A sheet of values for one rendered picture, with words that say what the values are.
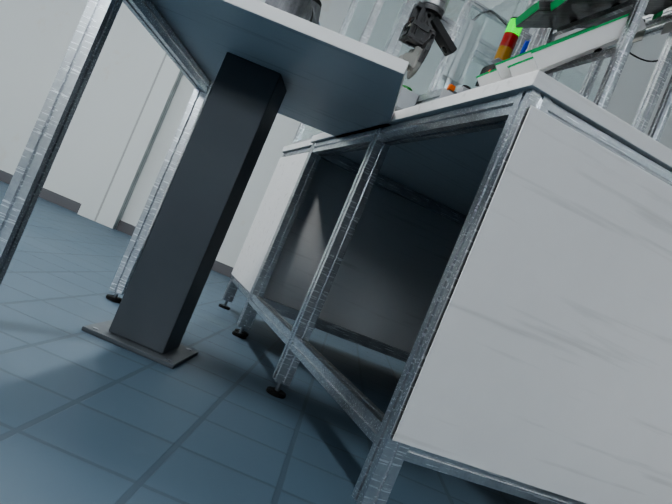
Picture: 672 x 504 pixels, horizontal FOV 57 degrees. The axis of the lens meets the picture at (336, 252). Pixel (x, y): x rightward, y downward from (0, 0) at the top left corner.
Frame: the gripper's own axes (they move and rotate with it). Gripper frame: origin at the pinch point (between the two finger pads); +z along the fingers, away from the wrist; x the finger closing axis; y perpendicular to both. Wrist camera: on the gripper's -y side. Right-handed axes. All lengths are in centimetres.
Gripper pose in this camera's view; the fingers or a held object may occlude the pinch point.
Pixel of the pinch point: (411, 75)
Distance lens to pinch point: 189.5
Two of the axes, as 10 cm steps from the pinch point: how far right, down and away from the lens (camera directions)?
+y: -8.7, -3.7, -3.1
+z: -3.9, 9.2, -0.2
